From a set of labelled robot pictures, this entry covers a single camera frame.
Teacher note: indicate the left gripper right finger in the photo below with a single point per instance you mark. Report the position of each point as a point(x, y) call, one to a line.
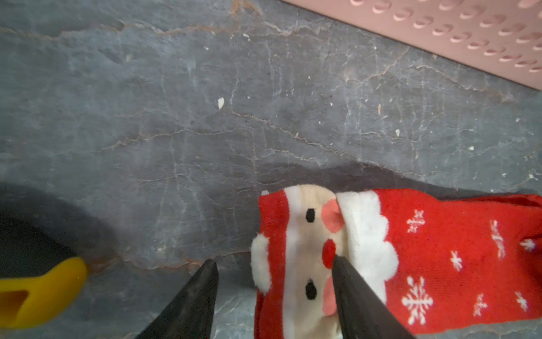
point(361, 313)

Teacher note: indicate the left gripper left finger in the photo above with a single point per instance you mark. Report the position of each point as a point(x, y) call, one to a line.
point(190, 314)

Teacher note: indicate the red snowflake santa sock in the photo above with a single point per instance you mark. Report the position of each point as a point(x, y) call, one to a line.
point(436, 265)

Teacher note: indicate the pink perforated plastic basket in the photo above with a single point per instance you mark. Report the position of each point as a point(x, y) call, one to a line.
point(502, 38)

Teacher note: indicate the yellow handled screwdriver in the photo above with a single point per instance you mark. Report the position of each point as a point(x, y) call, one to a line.
point(39, 277)

